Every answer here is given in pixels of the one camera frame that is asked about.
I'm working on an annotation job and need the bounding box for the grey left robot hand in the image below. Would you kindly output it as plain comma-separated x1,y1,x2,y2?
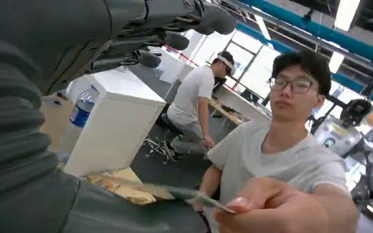
0,0,237,233

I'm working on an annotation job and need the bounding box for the thin pale card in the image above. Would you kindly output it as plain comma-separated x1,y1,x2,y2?
164,187,237,215

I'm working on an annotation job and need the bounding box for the clear water bottle blue label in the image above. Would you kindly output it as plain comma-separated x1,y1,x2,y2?
57,84,101,165

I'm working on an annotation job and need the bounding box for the pale wooden box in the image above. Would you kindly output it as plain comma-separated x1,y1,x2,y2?
39,93,75,152

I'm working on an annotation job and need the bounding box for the white box cabinet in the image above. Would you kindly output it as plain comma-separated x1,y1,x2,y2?
63,68,167,178

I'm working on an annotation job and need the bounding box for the person with white visor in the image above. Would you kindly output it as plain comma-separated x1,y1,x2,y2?
166,50,237,156

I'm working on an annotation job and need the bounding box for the office chair with metal base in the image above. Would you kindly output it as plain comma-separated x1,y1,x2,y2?
144,112,183,165

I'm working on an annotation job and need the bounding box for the wooden desk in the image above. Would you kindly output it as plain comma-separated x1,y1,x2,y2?
207,98,250,126

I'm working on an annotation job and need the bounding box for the dark monitor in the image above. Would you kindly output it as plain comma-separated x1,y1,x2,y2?
240,88,261,104

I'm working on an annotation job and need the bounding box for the long narrow ceiling light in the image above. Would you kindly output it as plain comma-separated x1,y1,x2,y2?
254,14,272,41

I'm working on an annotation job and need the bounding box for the person with glasses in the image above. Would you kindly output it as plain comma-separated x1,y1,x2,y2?
193,50,361,233

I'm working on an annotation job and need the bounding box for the thick blue ceiling pipe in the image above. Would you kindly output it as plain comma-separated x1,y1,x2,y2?
237,0,373,67

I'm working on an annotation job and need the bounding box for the person's hand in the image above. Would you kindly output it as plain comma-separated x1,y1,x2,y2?
213,177,334,233

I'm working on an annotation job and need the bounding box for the small ceiling light panel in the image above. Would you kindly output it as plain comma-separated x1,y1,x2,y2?
328,51,345,74

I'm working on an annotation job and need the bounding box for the large ceiling light panel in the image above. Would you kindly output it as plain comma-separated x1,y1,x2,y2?
334,0,361,32

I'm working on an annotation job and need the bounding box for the thin blue ceiling beam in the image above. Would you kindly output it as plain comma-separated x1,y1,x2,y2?
236,21,373,104

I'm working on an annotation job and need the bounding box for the silver humanoid robot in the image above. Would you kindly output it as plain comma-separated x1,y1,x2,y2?
308,68,373,207

